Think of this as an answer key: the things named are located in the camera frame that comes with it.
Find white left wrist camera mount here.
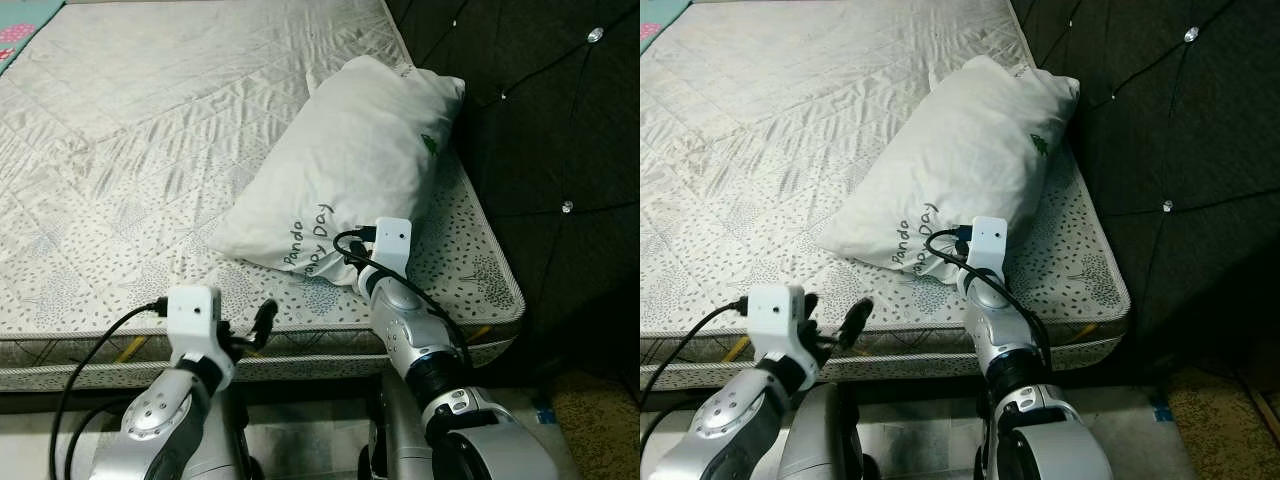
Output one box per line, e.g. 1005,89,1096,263
746,284,810,362
164,285,237,367

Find silver robot right leg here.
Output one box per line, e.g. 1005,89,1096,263
358,374,437,480

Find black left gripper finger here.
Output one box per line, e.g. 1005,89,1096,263
249,297,280,350
797,291,824,342
837,297,875,352

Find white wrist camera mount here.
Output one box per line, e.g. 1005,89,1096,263
746,284,810,362
364,216,414,282
164,285,237,367
964,215,1010,282

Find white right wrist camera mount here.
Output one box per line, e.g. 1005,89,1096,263
364,216,414,282
964,215,1010,282

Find white quilted mattress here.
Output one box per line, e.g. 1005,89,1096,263
640,0,1132,394
0,0,527,394

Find teal blanket with coloured shapes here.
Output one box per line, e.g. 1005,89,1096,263
0,0,67,77
640,0,692,47

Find silver robot leg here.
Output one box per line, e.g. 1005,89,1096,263
185,384,253,480
358,374,437,480
779,384,867,480

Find black tufted headboard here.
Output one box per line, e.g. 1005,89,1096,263
1009,0,1280,378
384,0,641,383

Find silver robot left leg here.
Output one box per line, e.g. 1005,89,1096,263
185,384,253,480
779,384,867,480

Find brown patterned rug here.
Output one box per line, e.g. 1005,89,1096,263
1163,364,1280,480
548,368,641,480

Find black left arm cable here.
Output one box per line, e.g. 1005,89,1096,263
49,297,171,480
640,297,752,403

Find white pillow with lettering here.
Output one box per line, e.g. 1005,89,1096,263
814,54,1082,287
204,54,467,289

